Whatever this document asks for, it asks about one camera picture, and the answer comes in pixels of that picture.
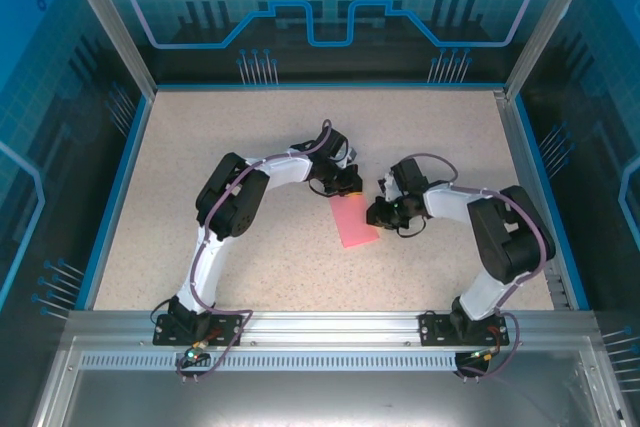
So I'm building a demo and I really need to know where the pink paper sheet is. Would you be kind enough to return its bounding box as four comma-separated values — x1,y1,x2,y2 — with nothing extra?
328,194,382,250

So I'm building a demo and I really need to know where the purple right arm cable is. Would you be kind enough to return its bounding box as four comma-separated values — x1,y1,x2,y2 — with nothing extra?
407,152,546,383

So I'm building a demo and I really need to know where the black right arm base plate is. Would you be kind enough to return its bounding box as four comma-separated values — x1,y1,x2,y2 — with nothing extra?
418,312,511,347

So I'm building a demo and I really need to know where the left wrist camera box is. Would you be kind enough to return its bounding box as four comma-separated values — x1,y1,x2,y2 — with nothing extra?
331,143,359,172

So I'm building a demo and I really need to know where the cable connector with green light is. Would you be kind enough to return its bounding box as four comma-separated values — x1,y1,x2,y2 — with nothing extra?
464,346,502,364
180,340,211,364

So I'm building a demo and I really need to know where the thin black left gripper cable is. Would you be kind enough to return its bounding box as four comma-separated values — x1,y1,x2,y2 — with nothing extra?
305,177,334,199

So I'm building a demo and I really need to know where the slotted grey cable duct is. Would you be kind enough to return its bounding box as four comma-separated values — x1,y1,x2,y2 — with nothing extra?
78,353,569,373

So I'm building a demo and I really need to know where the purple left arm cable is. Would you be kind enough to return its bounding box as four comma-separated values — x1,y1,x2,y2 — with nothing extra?
175,119,334,384

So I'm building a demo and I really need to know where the blue frame strip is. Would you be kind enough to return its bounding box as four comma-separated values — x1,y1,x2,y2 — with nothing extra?
512,96,591,311
82,94,157,312

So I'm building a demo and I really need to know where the sheet metal tray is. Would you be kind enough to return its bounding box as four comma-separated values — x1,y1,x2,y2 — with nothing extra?
29,335,631,427

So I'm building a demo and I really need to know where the aluminium side rail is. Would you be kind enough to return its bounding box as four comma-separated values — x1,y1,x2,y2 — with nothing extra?
492,89,571,311

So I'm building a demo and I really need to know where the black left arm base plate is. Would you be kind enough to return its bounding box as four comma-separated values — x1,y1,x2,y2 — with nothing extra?
152,314,245,347

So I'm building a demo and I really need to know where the aluminium mounting rail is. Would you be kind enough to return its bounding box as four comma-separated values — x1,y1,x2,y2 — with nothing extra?
66,310,600,348

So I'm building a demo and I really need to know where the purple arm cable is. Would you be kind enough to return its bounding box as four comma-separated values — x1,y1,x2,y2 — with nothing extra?
175,119,334,384
407,152,546,383

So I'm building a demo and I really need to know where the aluminium frame post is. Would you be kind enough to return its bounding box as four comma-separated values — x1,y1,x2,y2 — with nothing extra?
53,0,159,98
502,0,604,101

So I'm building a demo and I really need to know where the thin black right gripper cable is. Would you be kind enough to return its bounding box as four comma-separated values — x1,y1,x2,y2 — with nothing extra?
394,216,429,242

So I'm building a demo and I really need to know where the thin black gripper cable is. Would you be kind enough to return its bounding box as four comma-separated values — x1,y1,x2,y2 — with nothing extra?
305,177,334,199
394,216,429,242

